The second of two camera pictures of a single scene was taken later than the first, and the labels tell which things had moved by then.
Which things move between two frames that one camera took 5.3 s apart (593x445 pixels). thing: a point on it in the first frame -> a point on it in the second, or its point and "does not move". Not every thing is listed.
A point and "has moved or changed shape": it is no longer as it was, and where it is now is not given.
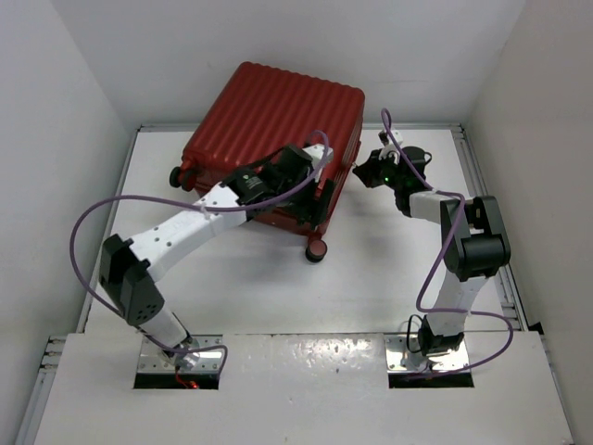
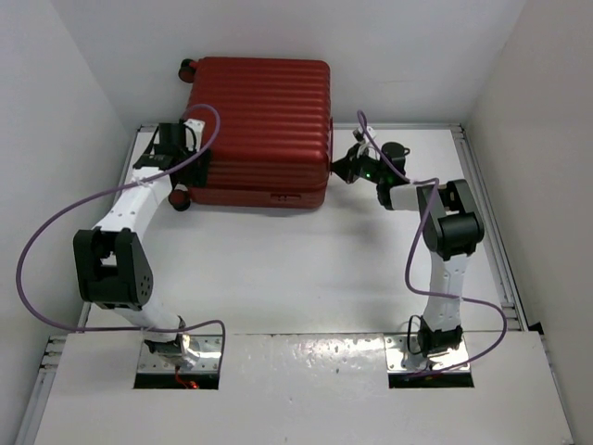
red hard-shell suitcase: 248,112 has moved or changed shape
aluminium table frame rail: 505,282 does not move
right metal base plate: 403,353 does not move
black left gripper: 312,210 -> 195,175
